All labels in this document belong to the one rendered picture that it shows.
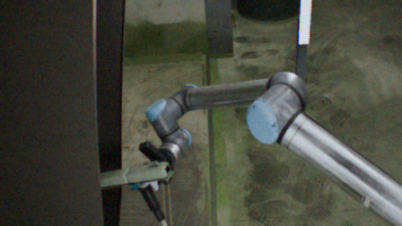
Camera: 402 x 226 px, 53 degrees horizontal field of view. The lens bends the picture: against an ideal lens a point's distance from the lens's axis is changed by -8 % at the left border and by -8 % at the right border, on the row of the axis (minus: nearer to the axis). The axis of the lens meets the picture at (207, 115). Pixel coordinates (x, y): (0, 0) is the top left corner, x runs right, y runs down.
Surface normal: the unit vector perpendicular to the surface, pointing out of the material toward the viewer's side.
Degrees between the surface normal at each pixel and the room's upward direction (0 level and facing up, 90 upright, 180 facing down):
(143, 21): 90
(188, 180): 0
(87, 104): 90
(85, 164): 90
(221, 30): 90
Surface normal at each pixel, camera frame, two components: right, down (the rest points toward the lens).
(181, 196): -0.07, -0.76
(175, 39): 0.02, 0.65
